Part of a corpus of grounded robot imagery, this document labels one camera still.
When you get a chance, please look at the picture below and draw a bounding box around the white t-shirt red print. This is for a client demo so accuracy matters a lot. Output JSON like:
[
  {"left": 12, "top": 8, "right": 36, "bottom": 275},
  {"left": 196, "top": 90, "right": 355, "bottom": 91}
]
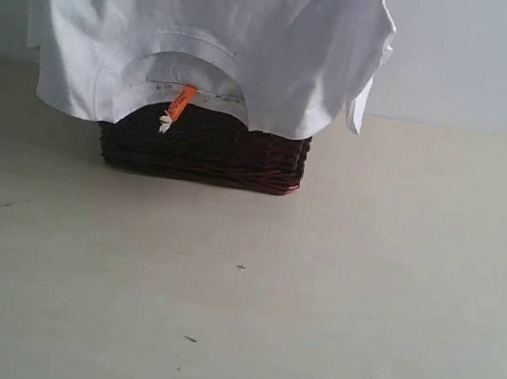
[{"left": 27, "top": 0, "right": 396, "bottom": 140}]

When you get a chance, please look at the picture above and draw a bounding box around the dark red wicker basket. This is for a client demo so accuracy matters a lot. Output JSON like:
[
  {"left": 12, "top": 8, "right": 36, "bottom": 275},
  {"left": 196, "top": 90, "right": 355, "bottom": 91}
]
[{"left": 99, "top": 102, "right": 313, "bottom": 196}]

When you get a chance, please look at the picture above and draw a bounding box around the orange neck label tag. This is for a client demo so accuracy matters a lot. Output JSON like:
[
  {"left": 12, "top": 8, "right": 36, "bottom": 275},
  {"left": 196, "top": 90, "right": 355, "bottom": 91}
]
[{"left": 159, "top": 85, "right": 198, "bottom": 134}]

